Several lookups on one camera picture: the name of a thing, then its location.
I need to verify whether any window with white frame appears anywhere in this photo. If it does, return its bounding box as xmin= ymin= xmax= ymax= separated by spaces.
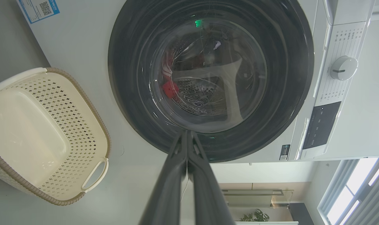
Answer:
xmin=317 ymin=158 xmax=379 ymax=225

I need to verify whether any glass display shelf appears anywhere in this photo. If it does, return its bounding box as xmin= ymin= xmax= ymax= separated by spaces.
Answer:
xmin=221 ymin=189 xmax=294 ymax=209

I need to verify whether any white detergent drawer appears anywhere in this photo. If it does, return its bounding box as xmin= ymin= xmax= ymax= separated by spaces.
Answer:
xmin=322 ymin=0 xmax=376 ymax=26

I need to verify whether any steel perforated washer drum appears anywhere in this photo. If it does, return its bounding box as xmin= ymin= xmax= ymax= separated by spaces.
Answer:
xmin=158 ymin=28 xmax=240 ymax=117

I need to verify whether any white washing machine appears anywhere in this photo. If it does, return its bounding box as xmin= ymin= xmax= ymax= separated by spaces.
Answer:
xmin=16 ymin=0 xmax=376 ymax=163

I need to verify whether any green potted plant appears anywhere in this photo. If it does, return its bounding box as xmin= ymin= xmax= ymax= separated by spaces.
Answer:
xmin=240 ymin=209 xmax=270 ymax=222

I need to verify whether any white round control knob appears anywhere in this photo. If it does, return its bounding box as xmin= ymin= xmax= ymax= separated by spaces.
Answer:
xmin=330 ymin=56 xmax=358 ymax=81

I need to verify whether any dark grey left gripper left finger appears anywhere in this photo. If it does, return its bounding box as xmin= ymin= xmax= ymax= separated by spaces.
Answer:
xmin=139 ymin=131 xmax=188 ymax=225

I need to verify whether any red and white garment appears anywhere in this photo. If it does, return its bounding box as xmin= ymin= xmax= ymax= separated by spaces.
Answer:
xmin=161 ymin=50 xmax=180 ymax=100

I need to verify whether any small QR code sticker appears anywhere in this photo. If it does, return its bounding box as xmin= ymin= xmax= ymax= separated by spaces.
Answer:
xmin=279 ymin=144 xmax=291 ymax=161

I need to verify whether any cream perforated laundry basket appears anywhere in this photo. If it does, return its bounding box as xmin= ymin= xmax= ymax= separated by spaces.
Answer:
xmin=0 ymin=67 xmax=112 ymax=206

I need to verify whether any blue energy label sticker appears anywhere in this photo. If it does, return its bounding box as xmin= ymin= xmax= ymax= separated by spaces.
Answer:
xmin=17 ymin=0 xmax=60 ymax=24

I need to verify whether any black washer display panel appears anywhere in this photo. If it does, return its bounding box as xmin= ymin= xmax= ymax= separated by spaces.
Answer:
xmin=302 ymin=101 xmax=342 ymax=150

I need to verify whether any grey washing machine door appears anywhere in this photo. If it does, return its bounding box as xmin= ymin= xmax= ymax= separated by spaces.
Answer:
xmin=108 ymin=0 xmax=315 ymax=163

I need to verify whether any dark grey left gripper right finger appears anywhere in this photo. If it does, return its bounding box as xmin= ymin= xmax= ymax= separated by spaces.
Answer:
xmin=187 ymin=131 xmax=237 ymax=225

